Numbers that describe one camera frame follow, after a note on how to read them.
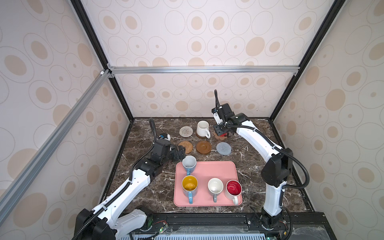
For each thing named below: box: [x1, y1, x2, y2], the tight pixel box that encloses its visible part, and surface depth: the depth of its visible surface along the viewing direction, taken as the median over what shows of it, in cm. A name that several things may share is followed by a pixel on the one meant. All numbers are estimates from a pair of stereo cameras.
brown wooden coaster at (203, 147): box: [196, 140, 212, 154], surface depth 105 cm
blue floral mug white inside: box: [182, 155, 197, 176], surface depth 87 cm
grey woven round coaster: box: [216, 142, 232, 156], surface depth 104 cm
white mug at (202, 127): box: [196, 120, 211, 139], surface depth 106 cm
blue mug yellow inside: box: [181, 175, 199, 205], surface depth 79 cm
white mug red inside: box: [225, 179, 243, 205], surface depth 80 cm
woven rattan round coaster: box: [178, 140, 193, 154], surface depth 105 cm
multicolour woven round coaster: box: [179, 126, 194, 138], surface depth 115 cm
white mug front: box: [207, 177, 224, 203], surface depth 80 cm
